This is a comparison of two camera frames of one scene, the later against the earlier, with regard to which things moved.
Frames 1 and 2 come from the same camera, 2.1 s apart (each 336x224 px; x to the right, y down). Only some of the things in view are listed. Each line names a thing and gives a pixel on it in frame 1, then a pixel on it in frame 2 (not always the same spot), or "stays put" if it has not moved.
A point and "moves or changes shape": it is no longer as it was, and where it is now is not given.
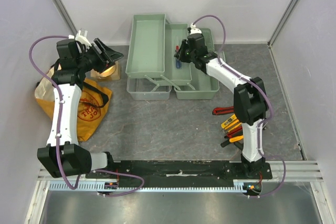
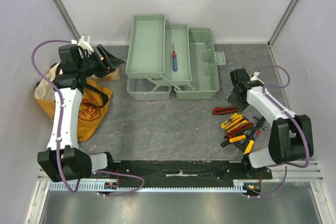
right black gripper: (184, 54) -> (237, 98)
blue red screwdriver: (178, 62) moves or changes shape
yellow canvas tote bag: (94, 102) stays put
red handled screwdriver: (229, 134) stays put
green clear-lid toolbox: (153, 72) stays put
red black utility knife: (217, 110) stays put
